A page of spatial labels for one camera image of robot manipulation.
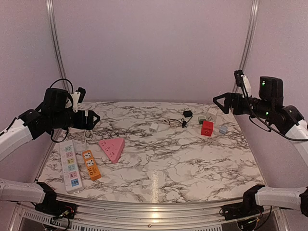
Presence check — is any light blue plug adapter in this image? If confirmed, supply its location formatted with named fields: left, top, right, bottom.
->
left=219, top=126, right=228, bottom=134

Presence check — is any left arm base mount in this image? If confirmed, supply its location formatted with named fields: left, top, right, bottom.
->
left=35, top=182, right=77, bottom=219

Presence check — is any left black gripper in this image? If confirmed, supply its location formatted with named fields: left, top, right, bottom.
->
left=50, top=109, right=100, bottom=130

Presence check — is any red cube socket adapter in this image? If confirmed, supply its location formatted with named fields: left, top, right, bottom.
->
left=201, top=121, right=214, bottom=137

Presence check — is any white usb charger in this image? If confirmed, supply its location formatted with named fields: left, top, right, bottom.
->
left=149, top=123, right=159, bottom=133

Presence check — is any black adapter with cable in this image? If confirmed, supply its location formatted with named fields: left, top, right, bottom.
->
left=181, top=110, right=193, bottom=128

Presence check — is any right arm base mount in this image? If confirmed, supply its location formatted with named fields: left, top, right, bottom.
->
left=219, top=184, right=265, bottom=220

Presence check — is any front aluminium rail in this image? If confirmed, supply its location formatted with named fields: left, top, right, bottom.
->
left=7, top=192, right=289, bottom=231

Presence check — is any aluminium frame post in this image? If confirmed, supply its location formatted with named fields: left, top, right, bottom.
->
left=238, top=0, right=260, bottom=73
left=46, top=0, right=67, bottom=79

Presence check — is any right aluminium frame post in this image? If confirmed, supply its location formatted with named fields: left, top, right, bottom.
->
left=238, top=0, right=260, bottom=73

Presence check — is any green plug adapter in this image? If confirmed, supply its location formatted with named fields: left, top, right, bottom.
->
left=198, top=116, right=206, bottom=125

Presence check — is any left aluminium frame post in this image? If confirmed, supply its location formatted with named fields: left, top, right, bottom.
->
left=46, top=0, right=67, bottom=79

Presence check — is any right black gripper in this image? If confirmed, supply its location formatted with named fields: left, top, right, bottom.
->
left=214, top=92, right=273, bottom=120

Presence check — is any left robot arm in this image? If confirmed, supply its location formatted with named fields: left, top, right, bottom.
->
left=0, top=86, right=100, bottom=214

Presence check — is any white travel adapter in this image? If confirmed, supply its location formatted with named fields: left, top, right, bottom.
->
left=205, top=108, right=218, bottom=122

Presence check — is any white power cord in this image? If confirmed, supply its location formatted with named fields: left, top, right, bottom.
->
left=84, top=129, right=95, bottom=151

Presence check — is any orange power strip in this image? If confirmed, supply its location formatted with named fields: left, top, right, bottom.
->
left=82, top=150, right=102, bottom=181

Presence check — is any white pastel power strip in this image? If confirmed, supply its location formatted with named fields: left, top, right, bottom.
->
left=59, top=140, right=84, bottom=194

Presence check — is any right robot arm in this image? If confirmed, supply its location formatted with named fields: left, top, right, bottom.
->
left=213, top=75, right=308, bottom=218

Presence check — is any pink triangular power strip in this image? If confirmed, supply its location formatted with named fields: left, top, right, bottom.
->
left=99, top=138, right=125, bottom=164

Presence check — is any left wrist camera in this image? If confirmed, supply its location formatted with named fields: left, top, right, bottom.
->
left=70, top=87, right=86, bottom=113

